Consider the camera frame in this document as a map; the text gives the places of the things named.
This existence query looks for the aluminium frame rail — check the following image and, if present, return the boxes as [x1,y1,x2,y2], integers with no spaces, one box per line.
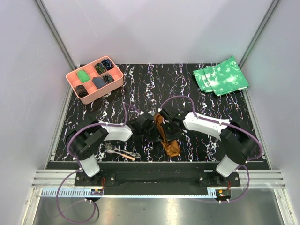
[31,170,285,198]

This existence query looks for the dark patterned roll back right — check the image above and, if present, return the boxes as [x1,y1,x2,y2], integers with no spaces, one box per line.
[101,59,114,70]

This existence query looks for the green rolled napkin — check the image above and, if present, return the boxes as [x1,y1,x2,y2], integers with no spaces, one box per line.
[77,70,90,83]

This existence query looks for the dark patterned roll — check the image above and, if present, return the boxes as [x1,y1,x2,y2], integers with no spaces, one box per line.
[102,74,115,84]
[75,85,88,98]
[94,62,106,75]
[101,59,114,70]

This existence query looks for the silver fork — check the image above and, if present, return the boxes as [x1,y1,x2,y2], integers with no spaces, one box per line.
[104,142,141,159]

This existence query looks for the dark patterned roll front left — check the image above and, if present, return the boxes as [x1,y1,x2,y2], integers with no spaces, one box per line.
[75,85,88,98]

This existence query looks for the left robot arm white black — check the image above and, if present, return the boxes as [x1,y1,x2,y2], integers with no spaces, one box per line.
[65,111,160,186]

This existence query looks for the orange cloth napkin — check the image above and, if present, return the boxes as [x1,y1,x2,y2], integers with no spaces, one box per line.
[154,114,181,157]

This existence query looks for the black marble pattern mat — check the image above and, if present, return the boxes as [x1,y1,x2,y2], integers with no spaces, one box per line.
[54,63,253,162]

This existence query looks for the grey blue rolled napkin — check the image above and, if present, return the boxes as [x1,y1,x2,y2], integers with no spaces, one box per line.
[92,76,106,89]

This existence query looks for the green white patterned napkins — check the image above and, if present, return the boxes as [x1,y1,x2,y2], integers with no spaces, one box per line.
[193,56,249,97]

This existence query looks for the dark patterned roll back middle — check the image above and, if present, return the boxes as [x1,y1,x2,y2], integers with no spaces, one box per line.
[94,62,106,75]

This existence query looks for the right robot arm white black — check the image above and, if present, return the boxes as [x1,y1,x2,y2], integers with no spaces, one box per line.
[159,108,259,186]

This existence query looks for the pink compartment tray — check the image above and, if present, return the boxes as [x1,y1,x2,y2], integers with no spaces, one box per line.
[66,56,124,105]

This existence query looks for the dark patterned roll front right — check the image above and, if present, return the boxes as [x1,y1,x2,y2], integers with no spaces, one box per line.
[102,74,115,84]

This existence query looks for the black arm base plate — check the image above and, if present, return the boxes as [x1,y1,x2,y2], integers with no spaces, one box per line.
[75,162,240,187]

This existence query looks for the wooden handled spoon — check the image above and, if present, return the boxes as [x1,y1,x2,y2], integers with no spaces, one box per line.
[120,153,135,161]

